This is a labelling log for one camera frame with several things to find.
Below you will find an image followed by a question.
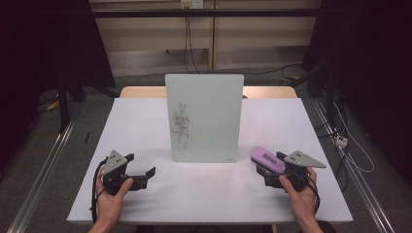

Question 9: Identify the white power strip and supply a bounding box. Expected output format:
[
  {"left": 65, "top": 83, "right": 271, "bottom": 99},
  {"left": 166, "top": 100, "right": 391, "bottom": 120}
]
[{"left": 334, "top": 134, "right": 349, "bottom": 149}]

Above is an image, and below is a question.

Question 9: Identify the person's left hand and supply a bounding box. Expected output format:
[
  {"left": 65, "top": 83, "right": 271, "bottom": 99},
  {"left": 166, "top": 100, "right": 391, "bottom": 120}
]
[{"left": 94, "top": 164, "right": 134, "bottom": 225}]

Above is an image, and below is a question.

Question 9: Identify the aluminium floor rail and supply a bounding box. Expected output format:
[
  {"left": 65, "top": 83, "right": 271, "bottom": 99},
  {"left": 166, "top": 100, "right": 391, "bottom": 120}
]
[
  {"left": 310, "top": 96, "right": 396, "bottom": 233},
  {"left": 6, "top": 118, "right": 78, "bottom": 233}
]

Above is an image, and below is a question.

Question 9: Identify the purple board eraser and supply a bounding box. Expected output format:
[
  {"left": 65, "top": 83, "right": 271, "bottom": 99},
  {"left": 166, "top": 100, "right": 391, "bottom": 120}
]
[{"left": 250, "top": 146, "right": 287, "bottom": 175}]

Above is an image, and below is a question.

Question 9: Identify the black hanging cable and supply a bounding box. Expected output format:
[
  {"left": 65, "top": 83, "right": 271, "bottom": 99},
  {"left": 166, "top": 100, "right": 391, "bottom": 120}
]
[{"left": 183, "top": 16, "right": 200, "bottom": 75}]

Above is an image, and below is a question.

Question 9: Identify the frosted glass whiteboard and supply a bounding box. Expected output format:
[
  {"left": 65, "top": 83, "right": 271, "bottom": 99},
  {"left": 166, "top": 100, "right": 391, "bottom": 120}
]
[{"left": 164, "top": 73, "right": 245, "bottom": 164}]

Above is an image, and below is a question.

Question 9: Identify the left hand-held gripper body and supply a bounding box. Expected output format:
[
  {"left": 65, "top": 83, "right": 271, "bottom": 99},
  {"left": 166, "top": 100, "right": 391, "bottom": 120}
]
[{"left": 101, "top": 150, "right": 150, "bottom": 196}]

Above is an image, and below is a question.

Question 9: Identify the black curtain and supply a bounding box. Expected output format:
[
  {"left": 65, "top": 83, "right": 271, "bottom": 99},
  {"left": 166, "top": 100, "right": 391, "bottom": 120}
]
[
  {"left": 300, "top": 0, "right": 412, "bottom": 178},
  {"left": 0, "top": 0, "right": 117, "bottom": 171}
]

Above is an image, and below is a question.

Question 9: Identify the black metal stand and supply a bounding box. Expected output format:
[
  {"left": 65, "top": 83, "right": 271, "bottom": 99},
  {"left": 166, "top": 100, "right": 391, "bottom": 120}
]
[
  {"left": 291, "top": 60, "right": 338, "bottom": 125},
  {"left": 55, "top": 75, "right": 87, "bottom": 134}
]

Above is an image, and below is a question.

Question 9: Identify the white cable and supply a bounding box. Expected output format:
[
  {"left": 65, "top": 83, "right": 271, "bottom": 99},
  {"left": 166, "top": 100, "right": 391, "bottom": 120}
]
[{"left": 332, "top": 101, "right": 376, "bottom": 174}]

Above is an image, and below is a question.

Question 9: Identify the black horizontal bar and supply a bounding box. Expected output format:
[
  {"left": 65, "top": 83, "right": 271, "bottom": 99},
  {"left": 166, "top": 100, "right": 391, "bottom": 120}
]
[{"left": 90, "top": 8, "right": 325, "bottom": 18}]

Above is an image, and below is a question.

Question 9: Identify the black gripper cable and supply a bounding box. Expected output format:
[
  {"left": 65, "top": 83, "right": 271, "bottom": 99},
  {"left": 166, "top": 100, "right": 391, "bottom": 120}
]
[
  {"left": 89, "top": 157, "right": 109, "bottom": 224},
  {"left": 305, "top": 176, "right": 322, "bottom": 216}
]

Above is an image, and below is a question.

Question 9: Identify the person's right hand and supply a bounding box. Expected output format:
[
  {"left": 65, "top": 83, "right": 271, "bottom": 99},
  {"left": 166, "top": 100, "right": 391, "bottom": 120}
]
[{"left": 278, "top": 167, "right": 321, "bottom": 221}]

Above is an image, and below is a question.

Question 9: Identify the white table mat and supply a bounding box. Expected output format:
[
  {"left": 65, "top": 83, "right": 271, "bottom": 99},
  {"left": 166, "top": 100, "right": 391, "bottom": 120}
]
[{"left": 66, "top": 97, "right": 355, "bottom": 225}]

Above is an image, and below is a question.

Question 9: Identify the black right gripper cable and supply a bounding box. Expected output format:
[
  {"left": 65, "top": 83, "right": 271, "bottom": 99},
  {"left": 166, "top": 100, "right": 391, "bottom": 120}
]
[{"left": 305, "top": 176, "right": 322, "bottom": 216}]

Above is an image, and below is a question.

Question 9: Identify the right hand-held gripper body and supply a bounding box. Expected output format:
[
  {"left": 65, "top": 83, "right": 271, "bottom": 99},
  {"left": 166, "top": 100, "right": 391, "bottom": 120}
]
[{"left": 271, "top": 150, "right": 326, "bottom": 192}]

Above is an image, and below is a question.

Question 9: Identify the white wall socket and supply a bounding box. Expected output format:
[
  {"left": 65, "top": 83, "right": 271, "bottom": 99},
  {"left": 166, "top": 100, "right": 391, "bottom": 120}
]
[{"left": 180, "top": 0, "right": 205, "bottom": 10}]

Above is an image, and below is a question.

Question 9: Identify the black floor cable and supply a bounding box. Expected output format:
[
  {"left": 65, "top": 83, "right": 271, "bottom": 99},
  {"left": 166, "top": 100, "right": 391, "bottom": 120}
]
[{"left": 197, "top": 63, "right": 303, "bottom": 76}]

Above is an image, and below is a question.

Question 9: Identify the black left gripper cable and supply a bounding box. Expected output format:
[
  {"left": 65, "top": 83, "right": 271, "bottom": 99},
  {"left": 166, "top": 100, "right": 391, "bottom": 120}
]
[{"left": 89, "top": 157, "right": 109, "bottom": 224}]

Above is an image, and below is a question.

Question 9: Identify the wooden table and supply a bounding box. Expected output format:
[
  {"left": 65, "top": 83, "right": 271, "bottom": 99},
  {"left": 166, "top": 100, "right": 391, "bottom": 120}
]
[{"left": 119, "top": 85, "right": 298, "bottom": 100}]

